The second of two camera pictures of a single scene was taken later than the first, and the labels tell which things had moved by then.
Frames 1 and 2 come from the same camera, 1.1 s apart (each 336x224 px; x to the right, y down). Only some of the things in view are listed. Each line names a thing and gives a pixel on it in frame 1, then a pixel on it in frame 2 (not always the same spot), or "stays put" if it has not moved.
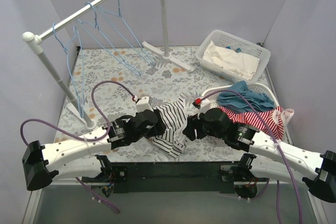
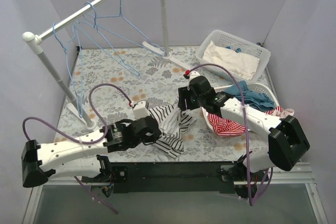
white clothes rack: [34, 41] stays put
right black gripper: [194, 126] → [184, 100]
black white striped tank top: [172, 141] stays put
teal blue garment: [259, 100] stays put
